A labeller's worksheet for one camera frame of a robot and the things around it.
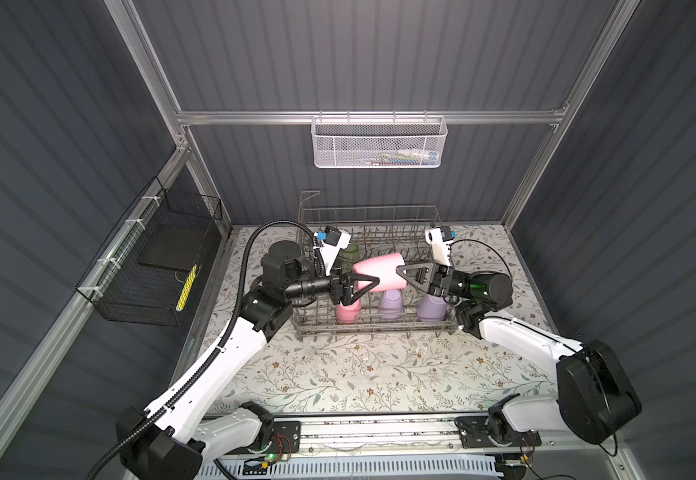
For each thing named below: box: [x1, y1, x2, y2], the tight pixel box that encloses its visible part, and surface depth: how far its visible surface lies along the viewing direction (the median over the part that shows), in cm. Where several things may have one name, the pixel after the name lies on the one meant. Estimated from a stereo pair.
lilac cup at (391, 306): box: [378, 290, 405, 322], surface depth 86 cm
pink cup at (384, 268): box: [353, 253, 407, 292], surface depth 61 cm
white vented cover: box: [194, 454, 505, 480], surface depth 72 cm
